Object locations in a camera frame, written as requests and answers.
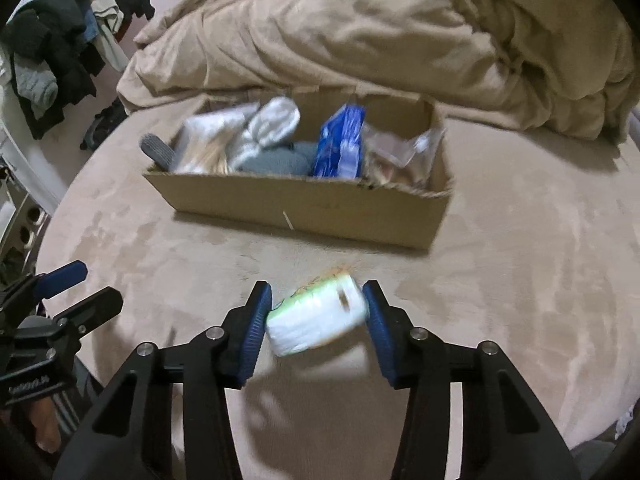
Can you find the dark bag on floor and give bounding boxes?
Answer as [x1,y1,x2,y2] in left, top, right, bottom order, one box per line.
[80,98,127,152]

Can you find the grey trouser leg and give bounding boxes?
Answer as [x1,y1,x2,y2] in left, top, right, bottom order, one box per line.
[570,439,615,480]

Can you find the cartoon tissue pack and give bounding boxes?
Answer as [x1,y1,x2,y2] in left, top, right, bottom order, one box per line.
[266,271,369,356]

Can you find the white sock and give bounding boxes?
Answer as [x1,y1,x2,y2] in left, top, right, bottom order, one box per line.
[226,96,300,171]

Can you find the grey dotted sock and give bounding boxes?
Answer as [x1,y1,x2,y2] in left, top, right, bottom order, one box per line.
[140,133,318,177]

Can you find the cotton swab bag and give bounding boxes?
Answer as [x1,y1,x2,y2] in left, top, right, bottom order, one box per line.
[169,102,259,176]

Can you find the beige duvet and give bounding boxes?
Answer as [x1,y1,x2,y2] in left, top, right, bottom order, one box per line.
[117,0,639,140]

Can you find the blue tissue pack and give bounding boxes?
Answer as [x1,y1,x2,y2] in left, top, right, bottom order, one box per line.
[311,104,366,180]

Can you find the clear plastic bag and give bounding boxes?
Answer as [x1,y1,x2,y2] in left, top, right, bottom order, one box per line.
[361,124,446,190]

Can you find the brown cardboard box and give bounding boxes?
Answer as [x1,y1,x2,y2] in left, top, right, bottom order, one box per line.
[144,87,452,250]

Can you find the person's left hand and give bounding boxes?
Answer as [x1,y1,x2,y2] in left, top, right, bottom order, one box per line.
[1,398,62,454]

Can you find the beige bed sheet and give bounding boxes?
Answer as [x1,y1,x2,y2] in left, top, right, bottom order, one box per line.
[34,94,640,480]

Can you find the hanging clothes pile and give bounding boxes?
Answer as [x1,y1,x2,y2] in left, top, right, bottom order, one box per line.
[1,0,155,140]

